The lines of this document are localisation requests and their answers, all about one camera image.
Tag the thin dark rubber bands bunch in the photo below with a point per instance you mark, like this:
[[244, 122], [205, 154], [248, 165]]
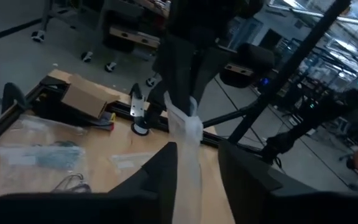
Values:
[[73, 186]]

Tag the teal rubber bands bunch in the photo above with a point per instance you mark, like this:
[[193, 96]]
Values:
[[61, 155]]

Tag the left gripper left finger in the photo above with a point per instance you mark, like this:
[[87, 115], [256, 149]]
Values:
[[151, 186]]

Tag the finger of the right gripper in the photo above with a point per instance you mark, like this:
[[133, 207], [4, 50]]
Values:
[[177, 71], [211, 65]]

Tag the brown cardboard box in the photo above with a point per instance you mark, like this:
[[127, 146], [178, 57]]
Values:
[[85, 99]]

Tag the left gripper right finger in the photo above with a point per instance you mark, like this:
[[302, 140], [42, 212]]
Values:
[[247, 183]]

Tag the clear plastic zip bag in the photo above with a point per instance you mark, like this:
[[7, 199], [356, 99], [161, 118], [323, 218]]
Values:
[[26, 137], [26, 183], [132, 160], [186, 149]]

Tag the silver mounting bracket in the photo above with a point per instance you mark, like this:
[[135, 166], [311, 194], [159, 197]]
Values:
[[137, 105]]

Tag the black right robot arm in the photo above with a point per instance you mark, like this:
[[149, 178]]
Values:
[[157, 105]]

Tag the black fin-shaped bracket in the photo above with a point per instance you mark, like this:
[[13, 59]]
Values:
[[11, 96]]

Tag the dark grey tool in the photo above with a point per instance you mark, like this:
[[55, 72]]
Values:
[[98, 121]]

